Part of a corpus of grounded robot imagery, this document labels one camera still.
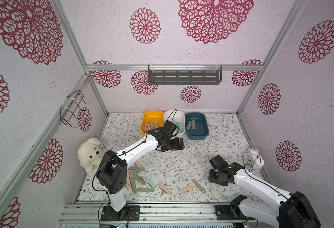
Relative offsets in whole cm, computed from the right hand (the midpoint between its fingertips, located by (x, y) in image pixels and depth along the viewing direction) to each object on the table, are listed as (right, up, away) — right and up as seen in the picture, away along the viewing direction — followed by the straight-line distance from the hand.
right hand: (210, 177), depth 85 cm
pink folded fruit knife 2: (-49, -1, +1) cm, 49 cm away
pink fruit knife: (-38, +31, +27) cm, 56 cm away
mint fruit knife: (-16, +30, +25) cm, 42 cm away
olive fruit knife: (-8, +31, +28) cm, 43 cm away
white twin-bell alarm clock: (+24, +11, -2) cm, 27 cm away
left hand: (-19, +18, 0) cm, 26 cm away
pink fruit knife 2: (-41, +30, +25) cm, 57 cm away
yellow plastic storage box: (-35, +38, +31) cm, 60 cm away
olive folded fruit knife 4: (-47, -2, +1) cm, 47 cm away
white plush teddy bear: (-67, +16, -9) cm, 70 cm away
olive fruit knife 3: (-7, -5, -1) cm, 8 cm away
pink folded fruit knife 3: (-12, -5, -1) cm, 13 cm away
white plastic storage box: (-17, +37, +31) cm, 51 cm away
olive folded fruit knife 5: (-38, -6, -3) cm, 39 cm away
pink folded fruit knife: (-45, +6, +7) cm, 46 cm away
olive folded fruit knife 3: (-42, -1, +1) cm, 42 cm away
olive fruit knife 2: (-5, +32, +28) cm, 43 cm away
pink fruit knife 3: (-27, -5, -3) cm, 28 cm away
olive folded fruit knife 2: (-44, +3, +5) cm, 44 cm away
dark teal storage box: (+1, +28, +25) cm, 37 cm away
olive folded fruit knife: (-48, +4, +6) cm, 49 cm away
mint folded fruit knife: (-34, -4, -1) cm, 34 cm away
